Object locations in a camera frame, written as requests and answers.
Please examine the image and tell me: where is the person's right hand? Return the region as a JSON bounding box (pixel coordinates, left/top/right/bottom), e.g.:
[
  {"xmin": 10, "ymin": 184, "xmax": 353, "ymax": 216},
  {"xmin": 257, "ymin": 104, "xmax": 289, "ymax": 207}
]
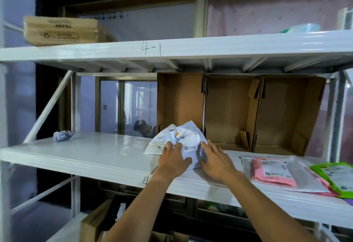
[{"xmin": 199, "ymin": 139, "xmax": 243, "ymax": 185}]

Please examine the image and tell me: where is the person's left hand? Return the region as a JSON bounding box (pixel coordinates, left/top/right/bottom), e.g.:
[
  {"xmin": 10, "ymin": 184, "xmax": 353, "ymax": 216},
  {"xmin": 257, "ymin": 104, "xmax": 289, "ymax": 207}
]
[{"xmin": 156, "ymin": 141, "xmax": 193, "ymax": 181}]

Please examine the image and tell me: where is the large grey-blue mailer bag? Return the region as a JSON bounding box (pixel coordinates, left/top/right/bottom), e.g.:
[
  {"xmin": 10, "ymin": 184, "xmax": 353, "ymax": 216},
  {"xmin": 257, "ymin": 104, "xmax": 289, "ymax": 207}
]
[{"xmin": 174, "ymin": 120, "xmax": 209, "ymax": 171}]

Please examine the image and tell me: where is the small pink packet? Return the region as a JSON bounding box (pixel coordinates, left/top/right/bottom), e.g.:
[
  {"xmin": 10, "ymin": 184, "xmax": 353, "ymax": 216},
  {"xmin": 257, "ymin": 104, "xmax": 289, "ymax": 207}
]
[{"xmin": 251, "ymin": 158, "xmax": 297, "ymax": 187}]

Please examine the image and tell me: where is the green mailer bag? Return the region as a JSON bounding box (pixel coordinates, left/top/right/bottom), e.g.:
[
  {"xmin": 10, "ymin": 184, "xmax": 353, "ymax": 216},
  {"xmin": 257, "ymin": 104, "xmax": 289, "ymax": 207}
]
[{"xmin": 310, "ymin": 162, "xmax": 353, "ymax": 199}]

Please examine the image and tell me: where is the person's left forearm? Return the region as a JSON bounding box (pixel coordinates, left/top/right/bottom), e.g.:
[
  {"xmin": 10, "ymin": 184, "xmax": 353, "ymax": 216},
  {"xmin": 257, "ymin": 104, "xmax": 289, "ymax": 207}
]
[{"xmin": 100, "ymin": 172, "xmax": 177, "ymax": 242}]

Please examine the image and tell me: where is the person's right forearm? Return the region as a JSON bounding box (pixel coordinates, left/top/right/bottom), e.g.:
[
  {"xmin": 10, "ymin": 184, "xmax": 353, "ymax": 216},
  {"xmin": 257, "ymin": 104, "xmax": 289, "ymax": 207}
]
[{"xmin": 227, "ymin": 174, "xmax": 320, "ymax": 242}]

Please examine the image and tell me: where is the white metal shelf rack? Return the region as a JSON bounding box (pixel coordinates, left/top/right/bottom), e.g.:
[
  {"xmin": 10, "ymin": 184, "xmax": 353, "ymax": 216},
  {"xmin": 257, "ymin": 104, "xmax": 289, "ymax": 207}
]
[{"xmin": 0, "ymin": 0, "xmax": 353, "ymax": 242}]

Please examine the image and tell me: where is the open brown cardboard box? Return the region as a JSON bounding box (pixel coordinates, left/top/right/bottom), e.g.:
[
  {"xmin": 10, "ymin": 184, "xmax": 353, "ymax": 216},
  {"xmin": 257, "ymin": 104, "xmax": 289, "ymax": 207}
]
[
  {"xmin": 252, "ymin": 76, "xmax": 327, "ymax": 156},
  {"xmin": 156, "ymin": 73, "xmax": 206, "ymax": 135},
  {"xmin": 203, "ymin": 76, "xmax": 262, "ymax": 152}
]

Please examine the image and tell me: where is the black package with white label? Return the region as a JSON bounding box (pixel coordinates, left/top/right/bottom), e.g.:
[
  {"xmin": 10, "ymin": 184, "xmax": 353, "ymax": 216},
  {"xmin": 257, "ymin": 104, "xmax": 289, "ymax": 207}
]
[{"xmin": 103, "ymin": 195, "xmax": 134, "ymax": 233}]

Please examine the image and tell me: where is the brown cardboard carton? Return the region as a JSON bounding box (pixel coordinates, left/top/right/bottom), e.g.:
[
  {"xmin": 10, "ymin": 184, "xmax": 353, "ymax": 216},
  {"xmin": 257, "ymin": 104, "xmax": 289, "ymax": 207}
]
[
  {"xmin": 80, "ymin": 199, "xmax": 113, "ymax": 242},
  {"xmin": 150, "ymin": 231, "xmax": 190, "ymax": 242}
]

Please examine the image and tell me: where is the crumpled blue plastic film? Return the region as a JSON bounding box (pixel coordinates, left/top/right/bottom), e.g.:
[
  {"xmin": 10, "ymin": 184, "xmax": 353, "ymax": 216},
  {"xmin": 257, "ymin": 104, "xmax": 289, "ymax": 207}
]
[{"xmin": 53, "ymin": 130, "xmax": 75, "ymax": 142}]

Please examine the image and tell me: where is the clear tape roll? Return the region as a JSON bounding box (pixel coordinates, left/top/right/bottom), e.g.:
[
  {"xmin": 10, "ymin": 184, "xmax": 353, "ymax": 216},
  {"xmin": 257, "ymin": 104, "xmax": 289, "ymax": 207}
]
[{"xmin": 280, "ymin": 23, "xmax": 321, "ymax": 34}]

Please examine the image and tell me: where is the flat wrapped cardboard box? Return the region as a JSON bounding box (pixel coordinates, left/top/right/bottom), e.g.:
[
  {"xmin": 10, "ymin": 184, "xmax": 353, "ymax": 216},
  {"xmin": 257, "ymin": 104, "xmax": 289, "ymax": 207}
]
[{"xmin": 23, "ymin": 15, "xmax": 117, "ymax": 47}]

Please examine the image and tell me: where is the metal window frame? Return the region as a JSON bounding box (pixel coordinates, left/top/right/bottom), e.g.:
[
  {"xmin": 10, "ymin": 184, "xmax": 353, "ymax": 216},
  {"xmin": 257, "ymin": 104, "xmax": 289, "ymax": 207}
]
[{"xmin": 95, "ymin": 76, "xmax": 158, "ymax": 138}]

